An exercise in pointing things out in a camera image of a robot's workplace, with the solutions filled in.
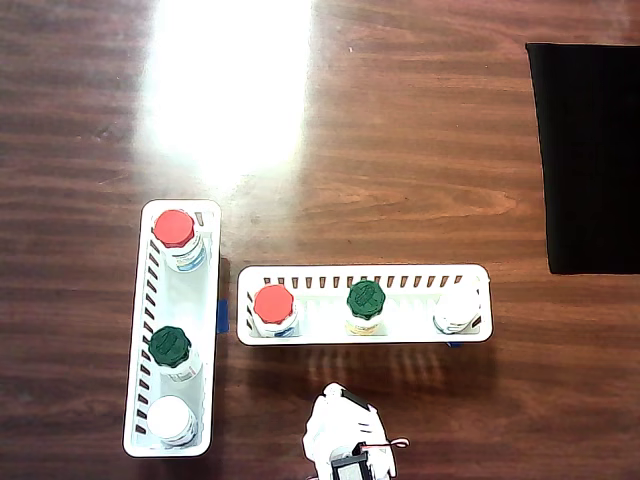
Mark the white cap pill bottle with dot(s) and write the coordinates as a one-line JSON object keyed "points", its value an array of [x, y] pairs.
{"points": [[456, 307], [170, 417]]}

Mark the red cap pill bottle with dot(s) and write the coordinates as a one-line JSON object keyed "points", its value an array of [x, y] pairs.
{"points": [[173, 229], [273, 303]]}

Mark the black mat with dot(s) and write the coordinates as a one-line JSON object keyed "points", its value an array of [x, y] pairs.
{"points": [[590, 160]]}

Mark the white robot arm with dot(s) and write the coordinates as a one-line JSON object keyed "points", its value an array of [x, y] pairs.
{"points": [[345, 425]]}

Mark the white basket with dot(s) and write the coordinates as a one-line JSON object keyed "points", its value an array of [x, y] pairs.
{"points": [[175, 300], [325, 320]]}

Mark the green cap pill bottle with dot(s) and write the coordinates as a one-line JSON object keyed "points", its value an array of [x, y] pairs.
{"points": [[170, 346], [366, 299]]}

